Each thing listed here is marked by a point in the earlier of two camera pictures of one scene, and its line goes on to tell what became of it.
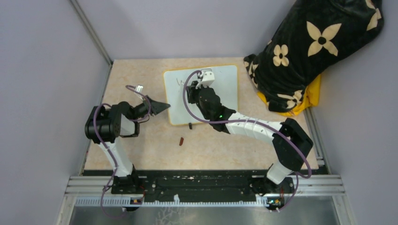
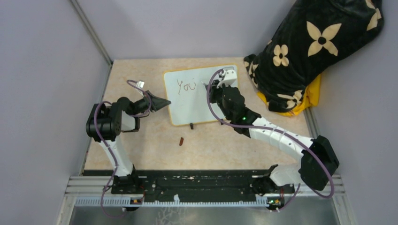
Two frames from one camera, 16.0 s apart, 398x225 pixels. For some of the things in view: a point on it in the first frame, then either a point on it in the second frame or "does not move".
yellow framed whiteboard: (225, 85) does not move
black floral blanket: (312, 35) does not move
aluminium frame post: (83, 16) does not move
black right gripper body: (194, 98) → (216, 96)
